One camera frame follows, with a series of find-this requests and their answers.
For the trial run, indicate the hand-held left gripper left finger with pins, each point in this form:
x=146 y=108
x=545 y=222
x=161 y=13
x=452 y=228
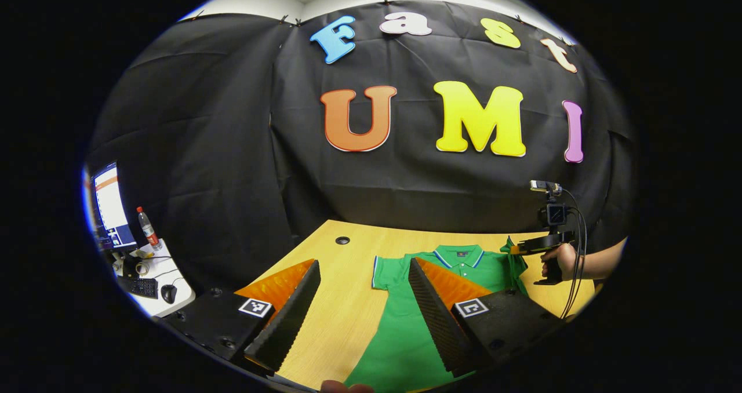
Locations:
x=284 y=323

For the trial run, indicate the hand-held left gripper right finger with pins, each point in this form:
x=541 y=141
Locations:
x=437 y=323

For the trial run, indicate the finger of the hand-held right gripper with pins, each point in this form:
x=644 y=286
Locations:
x=530 y=245

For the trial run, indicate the green T-shirt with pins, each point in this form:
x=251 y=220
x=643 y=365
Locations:
x=400 y=335

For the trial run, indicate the white side desk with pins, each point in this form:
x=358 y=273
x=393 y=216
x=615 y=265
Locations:
x=174 y=309

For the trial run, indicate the black computer mouse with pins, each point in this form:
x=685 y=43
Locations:
x=168 y=294

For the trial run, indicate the black keyboard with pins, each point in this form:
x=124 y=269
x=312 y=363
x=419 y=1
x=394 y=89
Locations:
x=138 y=287

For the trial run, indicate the clear plastic water bottle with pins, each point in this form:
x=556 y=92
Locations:
x=148 y=229

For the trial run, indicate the black backdrop cloth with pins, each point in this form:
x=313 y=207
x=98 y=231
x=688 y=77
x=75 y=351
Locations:
x=232 y=149

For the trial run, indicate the computer monitor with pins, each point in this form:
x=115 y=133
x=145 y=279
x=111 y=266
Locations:
x=111 y=207

